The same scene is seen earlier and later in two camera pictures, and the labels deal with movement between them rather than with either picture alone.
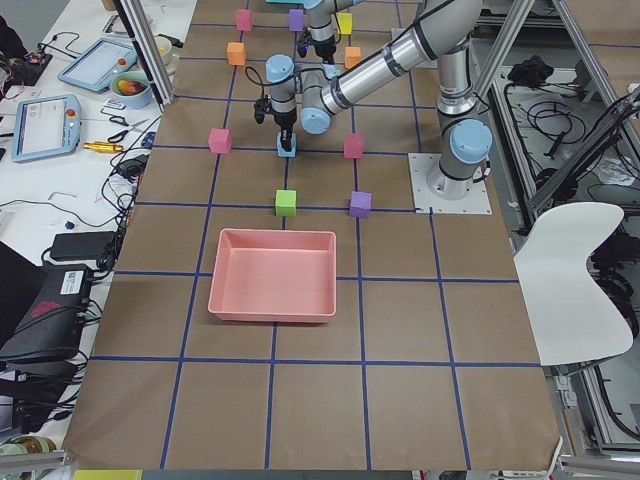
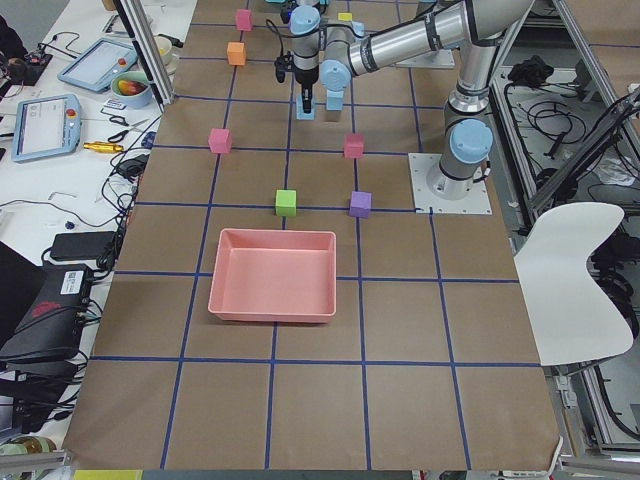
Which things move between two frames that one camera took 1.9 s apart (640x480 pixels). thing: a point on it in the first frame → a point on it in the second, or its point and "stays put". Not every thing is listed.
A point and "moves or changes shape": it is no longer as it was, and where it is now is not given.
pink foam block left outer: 220,140 stays put
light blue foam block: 281,152 moves or changes shape
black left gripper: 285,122 → 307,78
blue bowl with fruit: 131,89 stays put
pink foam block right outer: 244,20 stays put
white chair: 570,316 stays put
